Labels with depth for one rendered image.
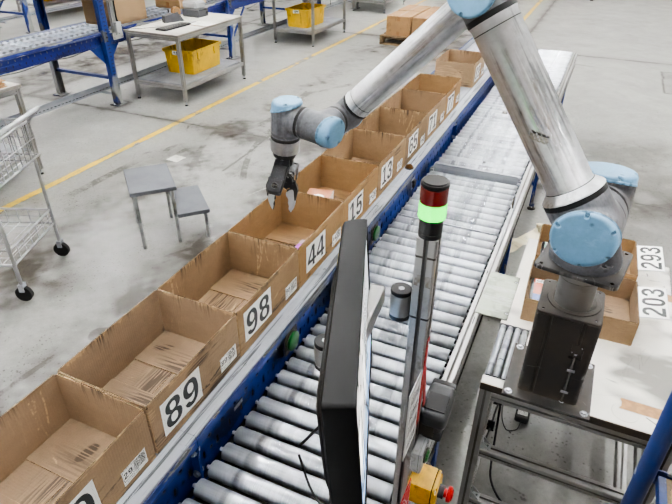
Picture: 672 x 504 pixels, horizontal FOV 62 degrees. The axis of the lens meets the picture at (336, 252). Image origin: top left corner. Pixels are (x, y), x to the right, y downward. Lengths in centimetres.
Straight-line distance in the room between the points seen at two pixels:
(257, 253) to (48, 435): 87
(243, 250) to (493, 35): 117
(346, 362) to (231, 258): 140
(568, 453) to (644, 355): 77
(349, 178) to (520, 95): 143
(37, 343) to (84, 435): 188
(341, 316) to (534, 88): 73
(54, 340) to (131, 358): 169
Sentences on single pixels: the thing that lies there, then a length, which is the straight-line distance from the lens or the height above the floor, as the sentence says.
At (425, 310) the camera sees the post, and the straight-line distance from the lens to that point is 113.
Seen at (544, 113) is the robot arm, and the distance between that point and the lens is 136.
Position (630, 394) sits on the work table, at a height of 75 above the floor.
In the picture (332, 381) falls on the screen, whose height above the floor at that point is 155.
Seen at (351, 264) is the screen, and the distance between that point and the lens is 96.
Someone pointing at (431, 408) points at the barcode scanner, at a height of 108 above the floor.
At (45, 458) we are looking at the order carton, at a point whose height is 89.
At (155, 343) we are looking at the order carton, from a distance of 188.
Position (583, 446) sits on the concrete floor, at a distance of 289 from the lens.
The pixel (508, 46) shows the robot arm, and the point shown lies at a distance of 135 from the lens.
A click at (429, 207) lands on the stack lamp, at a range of 100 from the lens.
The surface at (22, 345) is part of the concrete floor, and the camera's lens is 354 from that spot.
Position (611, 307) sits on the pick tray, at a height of 76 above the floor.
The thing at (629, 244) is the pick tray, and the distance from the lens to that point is 270.
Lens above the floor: 208
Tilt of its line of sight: 32 degrees down
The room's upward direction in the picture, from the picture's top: straight up
